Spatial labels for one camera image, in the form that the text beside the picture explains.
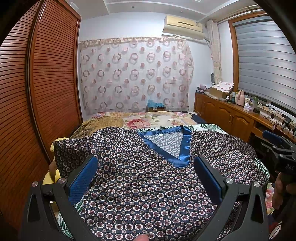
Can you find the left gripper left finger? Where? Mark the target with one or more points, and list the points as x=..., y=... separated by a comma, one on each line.
x=39, y=222

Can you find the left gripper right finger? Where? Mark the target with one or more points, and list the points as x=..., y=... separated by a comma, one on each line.
x=250, y=222

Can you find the navy patterned satin pajama top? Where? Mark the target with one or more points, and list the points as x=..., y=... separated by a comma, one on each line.
x=148, y=180

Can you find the person right hand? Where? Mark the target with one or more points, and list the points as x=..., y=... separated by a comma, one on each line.
x=280, y=189

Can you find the palm leaf print cloth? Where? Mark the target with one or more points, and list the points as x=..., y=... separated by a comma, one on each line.
x=208, y=127

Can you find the wooden sideboard cabinet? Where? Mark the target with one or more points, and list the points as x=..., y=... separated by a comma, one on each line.
x=234, y=120

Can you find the yellow plush toy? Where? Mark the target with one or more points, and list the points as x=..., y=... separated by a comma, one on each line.
x=53, y=173

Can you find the pink kettle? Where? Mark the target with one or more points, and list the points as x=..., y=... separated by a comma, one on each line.
x=240, y=98

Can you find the grey window blind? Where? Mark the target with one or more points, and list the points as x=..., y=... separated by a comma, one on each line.
x=266, y=61

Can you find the navy bed sheet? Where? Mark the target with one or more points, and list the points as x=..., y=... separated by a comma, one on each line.
x=197, y=119

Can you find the cardboard box on sideboard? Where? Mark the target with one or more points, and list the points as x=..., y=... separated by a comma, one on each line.
x=221, y=90

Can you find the golden brown patterned folded blanket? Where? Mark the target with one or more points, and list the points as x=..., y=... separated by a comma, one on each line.
x=90, y=126

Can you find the beige side curtain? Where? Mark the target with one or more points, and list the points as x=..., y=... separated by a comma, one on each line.
x=214, y=38

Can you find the teal cloth on box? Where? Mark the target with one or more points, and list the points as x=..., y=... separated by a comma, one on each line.
x=155, y=105

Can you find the floral bed blanket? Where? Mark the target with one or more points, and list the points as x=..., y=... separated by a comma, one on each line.
x=150, y=119

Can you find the wooden louvered wardrobe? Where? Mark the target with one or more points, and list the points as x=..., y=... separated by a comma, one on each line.
x=39, y=97

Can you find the circle patterned sheer curtain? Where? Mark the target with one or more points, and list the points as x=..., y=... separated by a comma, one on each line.
x=125, y=74

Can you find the wall air conditioner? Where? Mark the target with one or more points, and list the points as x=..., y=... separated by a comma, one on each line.
x=183, y=27

